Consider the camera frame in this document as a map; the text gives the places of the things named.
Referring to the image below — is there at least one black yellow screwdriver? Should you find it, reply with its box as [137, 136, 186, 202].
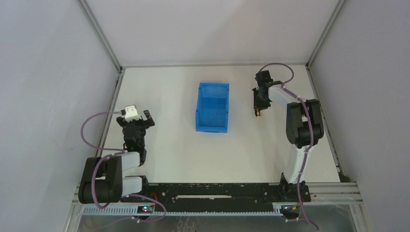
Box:
[255, 109, 261, 118]

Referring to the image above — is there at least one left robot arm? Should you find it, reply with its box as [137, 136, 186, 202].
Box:
[78, 106, 155, 209]

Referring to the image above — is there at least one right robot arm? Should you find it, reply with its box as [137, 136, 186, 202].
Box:
[252, 81, 324, 193]

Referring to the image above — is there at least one blue plastic bin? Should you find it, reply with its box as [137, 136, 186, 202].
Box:
[195, 82, 230, 133]

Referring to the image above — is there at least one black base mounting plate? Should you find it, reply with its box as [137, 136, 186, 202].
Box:
[140, 183, 311, 213]

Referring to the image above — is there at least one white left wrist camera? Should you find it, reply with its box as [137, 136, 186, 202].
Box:
[121, 105, 142, 122]

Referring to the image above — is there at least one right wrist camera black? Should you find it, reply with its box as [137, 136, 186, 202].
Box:
[255, 70, 273, 86]

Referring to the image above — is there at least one aluminium frame rail right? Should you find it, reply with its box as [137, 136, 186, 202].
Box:
[305, 0, 351, 183]

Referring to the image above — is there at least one aluminium frame rail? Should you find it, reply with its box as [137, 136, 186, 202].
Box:
[305, 0, 351, 183]
[76, 0, 123, 147]

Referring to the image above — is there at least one aluminium frame rail left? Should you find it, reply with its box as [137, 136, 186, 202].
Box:
[76, 0, 123, 147]

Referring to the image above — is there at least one front aluminium cable rail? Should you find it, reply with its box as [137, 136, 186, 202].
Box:
[72, 182, 363, 217]

